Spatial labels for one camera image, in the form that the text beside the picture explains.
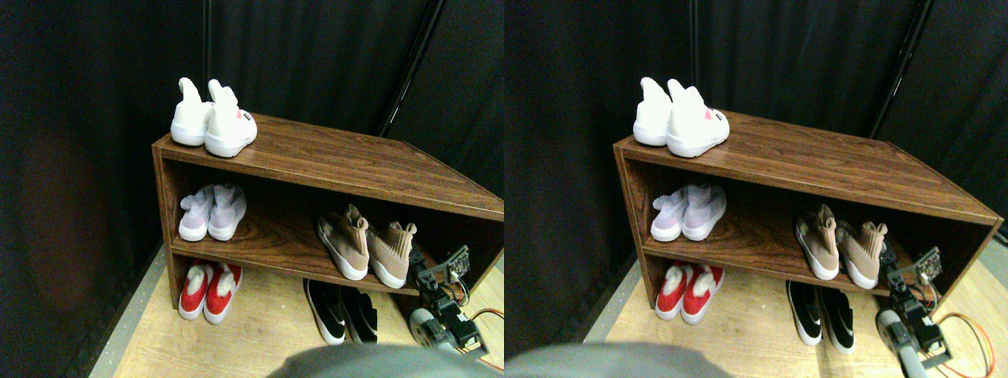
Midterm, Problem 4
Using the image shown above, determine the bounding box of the brown shoe rack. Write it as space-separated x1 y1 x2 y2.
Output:
613 110 1005 316
152 113 504 312

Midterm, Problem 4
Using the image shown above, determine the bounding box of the orange wire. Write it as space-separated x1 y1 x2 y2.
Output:
469 309 504 371
933 313 995 378

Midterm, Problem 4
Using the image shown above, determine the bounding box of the tan shoe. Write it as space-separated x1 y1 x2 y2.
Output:
836 221 888 290
317 205 370 281
367 221 418 290
795 205 841 281

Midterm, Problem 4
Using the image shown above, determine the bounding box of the black curtain stand pole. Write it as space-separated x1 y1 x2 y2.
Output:
202 0 212 83
378 0 446 139
870 0 936 139

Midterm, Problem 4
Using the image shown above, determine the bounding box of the white shoe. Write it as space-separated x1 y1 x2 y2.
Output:
205 79 258 158
666 79 730 158
171 77 213 146
633 77 673 146

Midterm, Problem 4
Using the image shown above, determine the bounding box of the red shoe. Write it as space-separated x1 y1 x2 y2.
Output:
655 264 692 321
203 263 243 325
680 265 725 325
179 262 215 321

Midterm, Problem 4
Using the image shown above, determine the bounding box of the lilac shoe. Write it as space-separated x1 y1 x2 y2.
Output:
179 187 215 242
681 184 727 242
650 189 687 243
208 184 247 242

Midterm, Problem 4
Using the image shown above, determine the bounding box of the black shoe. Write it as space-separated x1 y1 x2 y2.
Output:
304 279 348 346
340 285 379 344
819 287 856 353
786 280 825 347

